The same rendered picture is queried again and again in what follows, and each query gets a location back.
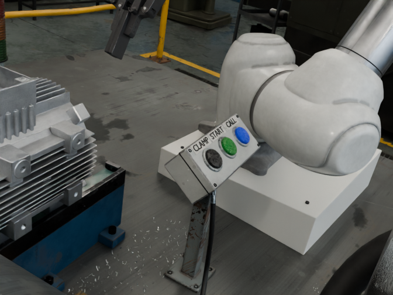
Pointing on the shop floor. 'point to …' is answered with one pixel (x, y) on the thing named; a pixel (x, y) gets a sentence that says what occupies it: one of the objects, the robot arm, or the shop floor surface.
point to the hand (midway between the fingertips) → (121, 34)
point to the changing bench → (57, 4)
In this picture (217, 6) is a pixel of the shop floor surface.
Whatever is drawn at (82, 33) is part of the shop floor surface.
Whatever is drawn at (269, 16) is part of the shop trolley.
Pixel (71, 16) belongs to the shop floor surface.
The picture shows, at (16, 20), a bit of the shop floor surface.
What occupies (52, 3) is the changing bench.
